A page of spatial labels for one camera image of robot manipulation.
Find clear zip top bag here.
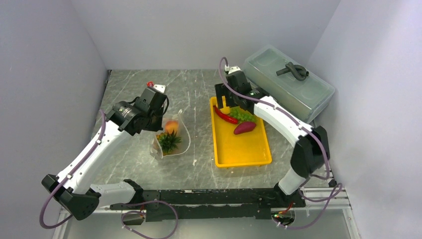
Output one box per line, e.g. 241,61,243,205
149,109,191,160

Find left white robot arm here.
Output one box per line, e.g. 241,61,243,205
41,101,166,221

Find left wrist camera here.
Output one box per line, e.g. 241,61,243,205
135,81,169,117

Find toy peach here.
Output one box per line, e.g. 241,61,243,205
164,120,179,134

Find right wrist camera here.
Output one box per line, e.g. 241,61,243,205
224,65,241,75

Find yellow plastic tray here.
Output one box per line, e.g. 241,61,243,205
210,97,272,168

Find red toy chili pepper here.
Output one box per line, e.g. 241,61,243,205
213,106,238,124

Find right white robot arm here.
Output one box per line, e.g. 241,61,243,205
215,67,330,207

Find green translucent storage box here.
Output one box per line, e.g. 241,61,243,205
241,45,335,123

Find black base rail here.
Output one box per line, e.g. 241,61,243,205
109,188,306,222

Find dark knotted hose piece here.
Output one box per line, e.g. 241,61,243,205
276,61,310,81

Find green toy grapes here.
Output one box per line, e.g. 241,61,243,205
229,107,256,123

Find orange toy pineapple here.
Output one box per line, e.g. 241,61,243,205
156,132,182,156

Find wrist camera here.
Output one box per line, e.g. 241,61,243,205
224,65,241,75
135,81,169,117

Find purple toy sweet potato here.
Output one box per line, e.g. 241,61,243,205
233,121,256,135

